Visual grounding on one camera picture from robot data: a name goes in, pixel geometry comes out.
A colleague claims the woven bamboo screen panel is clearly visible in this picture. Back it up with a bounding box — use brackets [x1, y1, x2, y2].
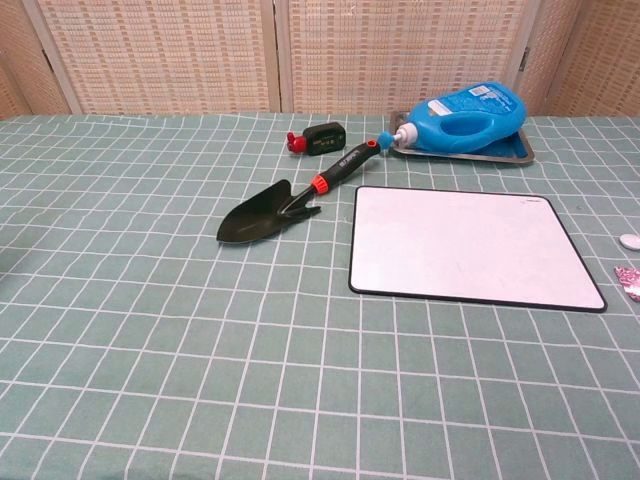
[274, 0, 545, 116]
[517, 0, 640, 119]
[22, 0, 292, 116]
[0, 0, 71, 120]

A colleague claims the black box with red cap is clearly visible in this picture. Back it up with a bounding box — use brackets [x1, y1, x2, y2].
[286, 122, 347, 157]

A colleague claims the green checked tablecloth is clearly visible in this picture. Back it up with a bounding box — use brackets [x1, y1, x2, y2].
[0, 112, 640, 480]

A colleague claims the black garden trowel orange collar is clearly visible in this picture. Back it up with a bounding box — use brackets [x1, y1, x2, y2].
[216, 139, 380, 247]

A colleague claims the metal tray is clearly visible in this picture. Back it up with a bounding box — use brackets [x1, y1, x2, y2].
[389, 110, 536, 167]

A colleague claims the blue detergent bottle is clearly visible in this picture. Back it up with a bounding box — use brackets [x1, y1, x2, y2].
[377, 81, 530, 155]

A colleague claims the white mat black border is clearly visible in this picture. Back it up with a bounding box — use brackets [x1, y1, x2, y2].
[348, 185, 608, 314]

